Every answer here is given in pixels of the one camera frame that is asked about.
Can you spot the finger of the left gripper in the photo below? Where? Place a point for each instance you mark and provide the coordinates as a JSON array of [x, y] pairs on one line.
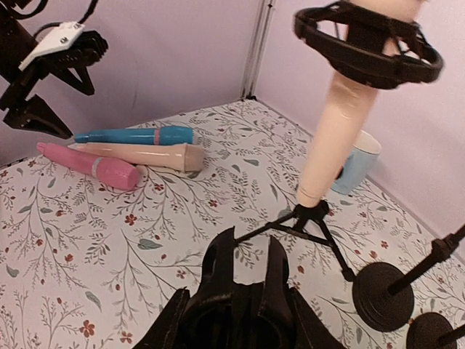
[[36, 116]]

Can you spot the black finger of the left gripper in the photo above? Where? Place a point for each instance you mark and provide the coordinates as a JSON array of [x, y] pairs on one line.
[[78, 78]]

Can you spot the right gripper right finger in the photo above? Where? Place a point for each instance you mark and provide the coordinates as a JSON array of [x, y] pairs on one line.
[[310, 330]]

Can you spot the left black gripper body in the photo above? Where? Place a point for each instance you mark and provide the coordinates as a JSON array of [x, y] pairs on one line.
[[17, 43]]

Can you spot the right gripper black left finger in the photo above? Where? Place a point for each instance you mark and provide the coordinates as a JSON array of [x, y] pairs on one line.
[[164, 332]]

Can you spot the blue microphone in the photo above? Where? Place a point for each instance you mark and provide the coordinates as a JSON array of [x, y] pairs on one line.
[[167, 135]]

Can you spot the beige pink microphone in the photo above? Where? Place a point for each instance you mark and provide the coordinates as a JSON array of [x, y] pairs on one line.
[[181, 157]]

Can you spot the beige microphone in shockmount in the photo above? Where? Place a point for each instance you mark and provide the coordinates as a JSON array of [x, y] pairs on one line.
[[338, 138]]

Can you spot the light blue cup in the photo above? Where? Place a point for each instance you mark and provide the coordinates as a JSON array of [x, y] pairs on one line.
[[364, 154]]

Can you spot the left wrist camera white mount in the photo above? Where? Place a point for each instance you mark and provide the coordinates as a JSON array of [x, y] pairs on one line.
[[58, 39]]

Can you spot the left aluminium frame post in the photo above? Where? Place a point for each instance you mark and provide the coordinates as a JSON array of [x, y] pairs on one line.
[[256, 49]]

